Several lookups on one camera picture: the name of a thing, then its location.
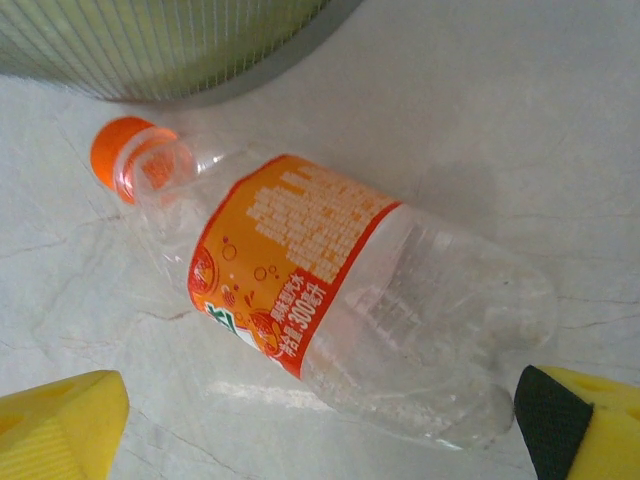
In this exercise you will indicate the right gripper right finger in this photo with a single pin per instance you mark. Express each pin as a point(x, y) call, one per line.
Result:
point(600, 435)

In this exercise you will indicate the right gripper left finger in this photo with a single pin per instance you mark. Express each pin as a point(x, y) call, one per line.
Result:
point(60, 430)

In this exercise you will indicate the clear bottle orange cap label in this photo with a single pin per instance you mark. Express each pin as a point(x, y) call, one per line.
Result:
point(300, 240)

